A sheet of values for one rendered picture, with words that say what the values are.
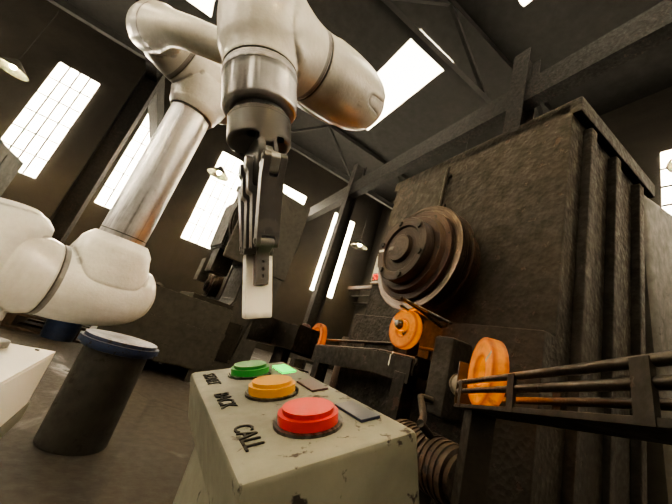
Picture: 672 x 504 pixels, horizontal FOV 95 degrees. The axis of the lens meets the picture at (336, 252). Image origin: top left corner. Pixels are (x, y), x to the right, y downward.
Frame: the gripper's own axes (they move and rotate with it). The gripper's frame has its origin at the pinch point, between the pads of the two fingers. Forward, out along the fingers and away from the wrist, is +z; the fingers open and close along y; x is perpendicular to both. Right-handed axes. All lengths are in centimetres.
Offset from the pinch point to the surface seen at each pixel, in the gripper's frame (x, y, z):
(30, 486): 41, 103, 58
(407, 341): -73, 56, 19
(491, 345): -54, 9, 13
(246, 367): 1.3, -1.2, 8.4
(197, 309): -23, 296, 12
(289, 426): 2.2, -15.7, 9.0
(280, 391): 0.5, -9.2, 8.9
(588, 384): -32.1, -17.2, 11.5
